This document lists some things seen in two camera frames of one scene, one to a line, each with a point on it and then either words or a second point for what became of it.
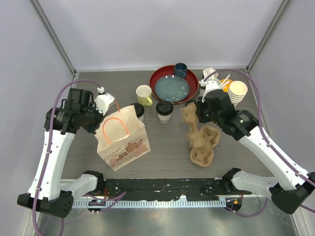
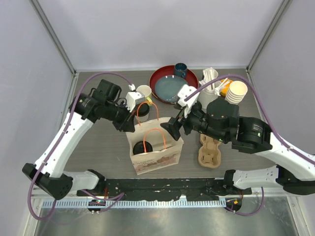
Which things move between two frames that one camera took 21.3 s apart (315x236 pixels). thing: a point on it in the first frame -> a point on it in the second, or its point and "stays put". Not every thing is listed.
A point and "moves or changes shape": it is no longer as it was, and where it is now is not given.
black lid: [164, 108] -> [139, 148]
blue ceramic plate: [172, 88] stays put
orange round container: [226, 85] stays put
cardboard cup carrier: [202, 157] moves or changes shape
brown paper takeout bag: [122, 137] -> [166, 149]
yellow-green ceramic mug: [143, 93] stays put
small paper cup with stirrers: [206, 72] stays put
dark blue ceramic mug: [180, 69] stays put
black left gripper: [93, 129] -> [127, 124]
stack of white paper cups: [237, 90] stays put
